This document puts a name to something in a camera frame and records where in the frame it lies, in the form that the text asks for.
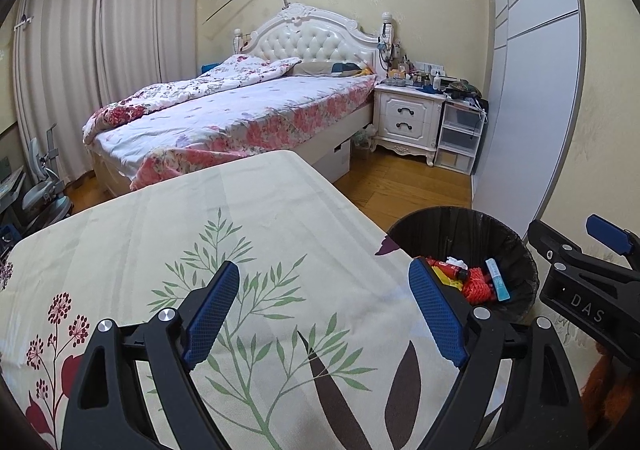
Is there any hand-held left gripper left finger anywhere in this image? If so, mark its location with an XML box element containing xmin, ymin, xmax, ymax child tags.
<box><xmin>62</xmin><ymin>260</ymin><xmax>241</xmax><ymax>450</ymax></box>

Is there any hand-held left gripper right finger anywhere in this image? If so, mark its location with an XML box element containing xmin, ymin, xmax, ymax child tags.
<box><xmin>408</xmin><ymin>257</ymin><xmax>586</xmax><ymax>450</ymax></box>

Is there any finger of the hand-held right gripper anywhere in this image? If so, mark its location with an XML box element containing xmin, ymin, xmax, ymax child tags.
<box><xmin>527</xmin><ymin>219</ymin><xmax>583</xmax><ymax>276</ymax></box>
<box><xmin>586</xmin><ymin>214</ymin><xmax>640</xmax><ymax>261</ymax></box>

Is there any yellow foam net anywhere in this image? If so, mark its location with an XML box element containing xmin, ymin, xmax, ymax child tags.
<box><xmin>432</xmin><ymin>266</ymin><xmax>463</xmax><ymax>291</ymax></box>

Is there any red foam net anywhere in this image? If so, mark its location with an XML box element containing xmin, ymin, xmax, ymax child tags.
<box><xmin>460</xmin><ymin>267</ymin><xmax>496</xmax><ymax>305</ymax></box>

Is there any red bottle with black cap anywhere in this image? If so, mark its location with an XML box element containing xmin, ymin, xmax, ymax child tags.
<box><xmin>425</xmin><ymin>257</ymin><xmax>471</xmax><ymax>281</ymax></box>

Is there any teal white tube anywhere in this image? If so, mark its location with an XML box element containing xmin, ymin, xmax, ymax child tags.
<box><xmin>485</xmin><ymin>257</ymin><xmax>513</xmax><ymax>302</ymax></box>

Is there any black trash bin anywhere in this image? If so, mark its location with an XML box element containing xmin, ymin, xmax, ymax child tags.
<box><xmin>386</xmin><ymin>207</ymin><xmax>540</xmax><ymax>326</ymax></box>

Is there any person's right forearm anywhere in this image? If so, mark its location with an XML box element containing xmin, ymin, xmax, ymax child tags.
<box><xmin>582</xmin><ymin>342</ymin><xmax>640</xmax><ymax>436</ymax></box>

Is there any clear plastic drawer unit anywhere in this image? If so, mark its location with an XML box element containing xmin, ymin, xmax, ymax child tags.
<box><xmin>434</xmin><ymin>98</ymin><xmax>485</xmax><ymax>176</ymax></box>

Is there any white sliding wardrobe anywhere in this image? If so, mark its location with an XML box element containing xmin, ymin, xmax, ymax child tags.
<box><xmin>470</xmin><ymin>0</ymin><xmax>640</xmax><ymax>241</ymax></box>

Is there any white under-bed box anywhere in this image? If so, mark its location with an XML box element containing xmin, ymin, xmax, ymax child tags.
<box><xmin>310</xmin><ymin>139</ymin><xmax>352</xmax><ymax>179</ymax></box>

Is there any white nightstand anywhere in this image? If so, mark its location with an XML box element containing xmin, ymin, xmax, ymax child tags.
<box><xmin>372</xmin><ymin>83</ymin><xmax>447</xmax><ymax>166</ymax></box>

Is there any grey-blue desk chair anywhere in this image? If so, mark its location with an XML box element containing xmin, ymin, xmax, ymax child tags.
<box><xmin>20</xmin><ymin>123</ymin><xmax>73</xmax><ymax>231</ymax></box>

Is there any clutter of small bottles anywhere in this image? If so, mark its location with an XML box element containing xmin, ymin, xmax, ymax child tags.
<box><xmin>380</xmin><ymin>58</ymin><xmax>483</xmax><ymax>101</ymax></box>

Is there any floral bed sheet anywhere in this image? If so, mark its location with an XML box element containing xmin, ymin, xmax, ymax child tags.
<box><xmin>92</xmin><ymin>75</ymin><xmax>376</xmax><ymax>191</ymax></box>

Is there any floral quilt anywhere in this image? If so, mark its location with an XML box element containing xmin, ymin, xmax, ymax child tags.
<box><xmin>82</xmin><ymin>55</ymin><xmax>303</xmax><ymax>143</ymax></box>

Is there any cluttered study desk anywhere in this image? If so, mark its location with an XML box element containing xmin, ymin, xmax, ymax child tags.
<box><xmin>0</xmin><ymin>157</ymin><xmax>26</xmax><ymax>236</ymax></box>

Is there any beige pillow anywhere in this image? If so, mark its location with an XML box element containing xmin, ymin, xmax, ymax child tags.
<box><xmin>297</xmin><ymin>61</ymin><xmax>368</xmax><ymax>77</ymax></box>

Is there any beige pleated curtain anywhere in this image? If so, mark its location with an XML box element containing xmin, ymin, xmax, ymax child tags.
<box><xmin>12</xmin><ymin>0</ymin><xmax>108</xmax><ymax>181</ymax></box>
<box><xmin>97</xmin><ymin>0</ymin><xmax>201</xmax><ymax>104</ymax></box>

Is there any white tufted bed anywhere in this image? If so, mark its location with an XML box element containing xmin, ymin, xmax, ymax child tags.
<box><xmin>82</xmin><ymin>3</ymin><xmax>381</xmax><ymax>196</ymax></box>

